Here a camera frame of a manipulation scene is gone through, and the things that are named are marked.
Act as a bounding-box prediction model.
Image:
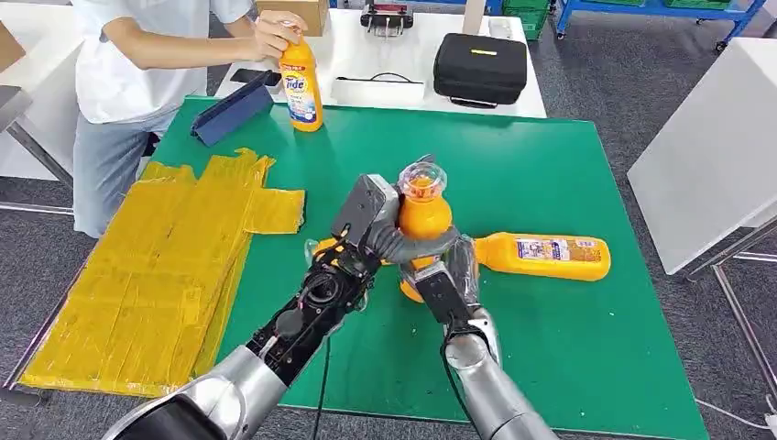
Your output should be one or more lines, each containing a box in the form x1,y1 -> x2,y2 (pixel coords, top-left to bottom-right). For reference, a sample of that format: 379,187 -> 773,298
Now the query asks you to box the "person's right hand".
246,23 -> 301,63

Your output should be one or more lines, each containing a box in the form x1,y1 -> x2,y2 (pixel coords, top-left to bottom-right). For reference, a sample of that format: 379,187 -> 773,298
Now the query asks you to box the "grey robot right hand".
440,235 -> 482,312

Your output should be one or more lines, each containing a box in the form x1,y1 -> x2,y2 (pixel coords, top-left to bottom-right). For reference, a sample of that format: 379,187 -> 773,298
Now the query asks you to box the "person's left hand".
257,9 -> 309,31

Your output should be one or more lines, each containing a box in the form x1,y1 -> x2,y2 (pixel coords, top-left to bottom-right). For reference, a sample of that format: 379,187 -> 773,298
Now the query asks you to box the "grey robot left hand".
363,222 -> 461,266

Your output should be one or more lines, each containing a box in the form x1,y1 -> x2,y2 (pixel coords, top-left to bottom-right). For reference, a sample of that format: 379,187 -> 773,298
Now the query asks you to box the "orange drink bottle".
279,23 -> 324,134
395,160 -> 454,305
473,231 -> 612,283
303,236 -> 345,263

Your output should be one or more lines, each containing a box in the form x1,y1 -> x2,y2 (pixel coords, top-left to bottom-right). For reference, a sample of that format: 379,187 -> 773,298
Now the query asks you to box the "brown cardboard box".
255,0 -> 330,38

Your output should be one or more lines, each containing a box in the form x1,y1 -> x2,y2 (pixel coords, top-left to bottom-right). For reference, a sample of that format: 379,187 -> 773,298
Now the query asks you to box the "black phone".
229,68 -> 283,87

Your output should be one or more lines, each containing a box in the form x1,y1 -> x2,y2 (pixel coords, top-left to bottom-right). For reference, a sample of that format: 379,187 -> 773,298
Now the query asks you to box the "blue folding case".
191,82 -> 276,148

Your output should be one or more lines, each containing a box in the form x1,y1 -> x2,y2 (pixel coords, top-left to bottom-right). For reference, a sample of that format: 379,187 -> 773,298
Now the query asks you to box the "black and red device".
360,0 -> 415,38

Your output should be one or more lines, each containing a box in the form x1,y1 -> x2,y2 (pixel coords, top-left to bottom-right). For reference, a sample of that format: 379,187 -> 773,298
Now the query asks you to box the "green table mat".
151,95 -> 711,440

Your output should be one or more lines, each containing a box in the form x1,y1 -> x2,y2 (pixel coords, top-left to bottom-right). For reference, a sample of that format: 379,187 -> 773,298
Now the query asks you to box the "person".
70,0 -> 309,239

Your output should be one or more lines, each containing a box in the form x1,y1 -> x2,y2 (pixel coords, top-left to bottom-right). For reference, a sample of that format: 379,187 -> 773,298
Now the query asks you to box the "black zip carry case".
432,32 -> 529,110

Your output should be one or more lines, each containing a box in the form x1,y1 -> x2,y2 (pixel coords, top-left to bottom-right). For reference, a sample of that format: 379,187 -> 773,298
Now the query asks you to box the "clear plastic item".
488,16 -> 517,40

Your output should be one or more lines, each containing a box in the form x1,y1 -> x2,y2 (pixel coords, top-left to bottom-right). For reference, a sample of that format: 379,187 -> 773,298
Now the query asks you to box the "green plastic crate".
503,0 -> 552,41

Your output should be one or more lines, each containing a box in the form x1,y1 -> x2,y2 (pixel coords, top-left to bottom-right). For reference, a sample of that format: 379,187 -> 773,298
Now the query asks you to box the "yellow plastic sheet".
17,147 -> 307,399

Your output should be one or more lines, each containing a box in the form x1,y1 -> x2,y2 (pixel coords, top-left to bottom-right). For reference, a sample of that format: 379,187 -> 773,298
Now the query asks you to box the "brown cardboard piece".
0,21 -> 27,72

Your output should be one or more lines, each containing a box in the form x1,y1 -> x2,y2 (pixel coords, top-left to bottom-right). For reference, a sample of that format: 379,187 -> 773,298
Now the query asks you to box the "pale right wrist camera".
412,262 -> 472,326

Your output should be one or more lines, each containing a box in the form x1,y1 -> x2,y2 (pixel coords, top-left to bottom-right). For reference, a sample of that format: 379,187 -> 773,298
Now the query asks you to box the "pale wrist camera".
412,262 -> 472,326
330,174 -> 402,251

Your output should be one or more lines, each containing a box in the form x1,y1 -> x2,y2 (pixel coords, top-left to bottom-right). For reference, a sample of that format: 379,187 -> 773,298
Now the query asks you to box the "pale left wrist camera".
330,174 -> 402,251

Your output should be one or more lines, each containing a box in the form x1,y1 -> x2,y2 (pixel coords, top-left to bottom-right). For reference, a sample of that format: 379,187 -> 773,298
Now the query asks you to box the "thin black cable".
335,71 -> 424,84

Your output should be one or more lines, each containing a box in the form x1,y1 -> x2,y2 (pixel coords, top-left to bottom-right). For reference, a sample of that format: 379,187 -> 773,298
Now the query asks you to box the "pale wooden post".
462,0 -> 487,36

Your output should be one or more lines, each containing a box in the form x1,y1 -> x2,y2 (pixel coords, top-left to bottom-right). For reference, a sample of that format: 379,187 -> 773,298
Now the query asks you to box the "white floor cable with plug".
695,397 -> 777,434

